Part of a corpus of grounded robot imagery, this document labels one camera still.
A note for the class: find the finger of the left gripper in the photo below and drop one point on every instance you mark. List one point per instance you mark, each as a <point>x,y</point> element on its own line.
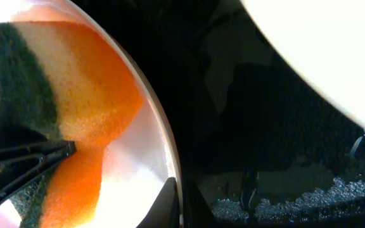
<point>25,155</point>

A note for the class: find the round black serving tray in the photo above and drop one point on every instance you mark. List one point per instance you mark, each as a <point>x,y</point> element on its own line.
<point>258,147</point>

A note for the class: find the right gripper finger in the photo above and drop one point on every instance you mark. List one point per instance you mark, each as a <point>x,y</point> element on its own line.
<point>164,212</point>

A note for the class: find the white plate with sauce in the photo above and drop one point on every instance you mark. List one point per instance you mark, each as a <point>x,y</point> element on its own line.
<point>136,164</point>

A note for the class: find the orange green scrub sponge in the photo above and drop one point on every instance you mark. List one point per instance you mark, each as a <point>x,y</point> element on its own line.
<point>64,81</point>

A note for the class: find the cream plate with sauce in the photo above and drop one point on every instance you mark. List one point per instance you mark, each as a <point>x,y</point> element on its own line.
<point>324,42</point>

